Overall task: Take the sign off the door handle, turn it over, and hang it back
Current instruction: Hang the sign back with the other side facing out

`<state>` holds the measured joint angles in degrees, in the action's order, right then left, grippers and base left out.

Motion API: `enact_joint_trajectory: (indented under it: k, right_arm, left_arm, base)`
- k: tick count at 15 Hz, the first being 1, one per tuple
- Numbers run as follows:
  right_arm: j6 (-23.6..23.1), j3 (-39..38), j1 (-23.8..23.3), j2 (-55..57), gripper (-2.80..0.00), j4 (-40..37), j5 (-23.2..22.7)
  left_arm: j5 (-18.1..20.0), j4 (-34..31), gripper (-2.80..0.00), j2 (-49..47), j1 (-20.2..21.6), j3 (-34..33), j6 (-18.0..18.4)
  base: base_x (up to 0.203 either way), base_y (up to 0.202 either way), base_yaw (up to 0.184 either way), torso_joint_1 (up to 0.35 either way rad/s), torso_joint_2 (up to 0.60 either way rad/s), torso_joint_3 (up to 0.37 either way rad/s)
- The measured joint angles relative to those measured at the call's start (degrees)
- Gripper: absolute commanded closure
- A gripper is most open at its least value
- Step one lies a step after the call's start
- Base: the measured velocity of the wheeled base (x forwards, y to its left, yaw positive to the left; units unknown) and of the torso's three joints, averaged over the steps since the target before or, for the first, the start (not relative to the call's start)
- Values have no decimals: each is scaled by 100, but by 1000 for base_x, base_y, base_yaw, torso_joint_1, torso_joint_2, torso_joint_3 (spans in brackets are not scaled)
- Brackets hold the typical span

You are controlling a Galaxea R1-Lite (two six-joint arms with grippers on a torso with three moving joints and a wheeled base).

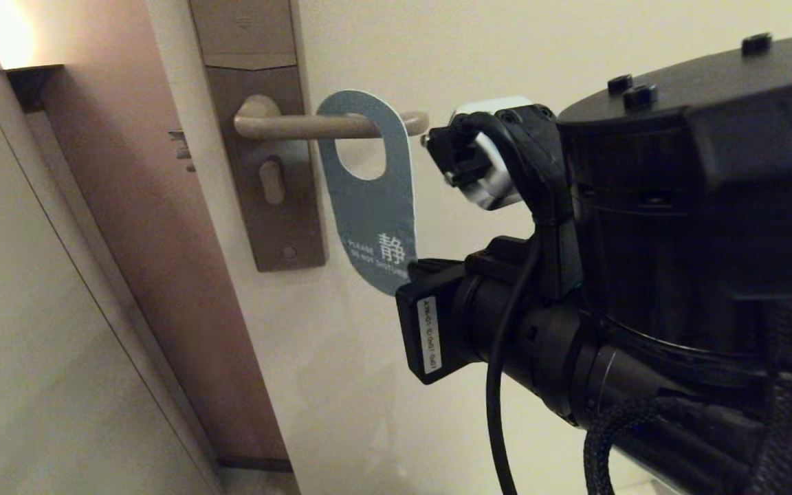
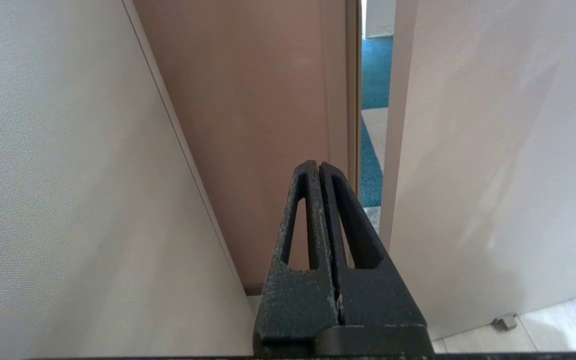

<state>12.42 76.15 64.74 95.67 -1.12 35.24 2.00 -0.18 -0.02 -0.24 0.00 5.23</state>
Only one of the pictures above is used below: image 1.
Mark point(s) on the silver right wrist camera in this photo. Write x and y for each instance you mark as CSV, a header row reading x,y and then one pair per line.
x,y
496,185

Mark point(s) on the brown metal lock plate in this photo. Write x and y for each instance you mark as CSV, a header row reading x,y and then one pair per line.
x,y
245,41

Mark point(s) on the blue do-not-disturb door hanger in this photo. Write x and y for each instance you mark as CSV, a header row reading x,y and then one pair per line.
x,y
368,220

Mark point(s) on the beige keyhole cover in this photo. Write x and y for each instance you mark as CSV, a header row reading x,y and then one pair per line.
x,y
272,182

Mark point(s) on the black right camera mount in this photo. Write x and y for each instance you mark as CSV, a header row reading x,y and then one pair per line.
x,y
540,165

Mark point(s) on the dark baseboard strip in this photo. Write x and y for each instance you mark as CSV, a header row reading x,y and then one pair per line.
x,y
255,465

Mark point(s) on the glowing wall lamp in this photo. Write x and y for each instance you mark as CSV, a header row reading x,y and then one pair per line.
x,y
28,86

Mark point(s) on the cream white door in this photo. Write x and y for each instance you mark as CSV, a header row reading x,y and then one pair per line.
x,y
403,385

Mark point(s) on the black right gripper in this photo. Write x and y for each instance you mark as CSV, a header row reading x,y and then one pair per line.
x,y
451,316

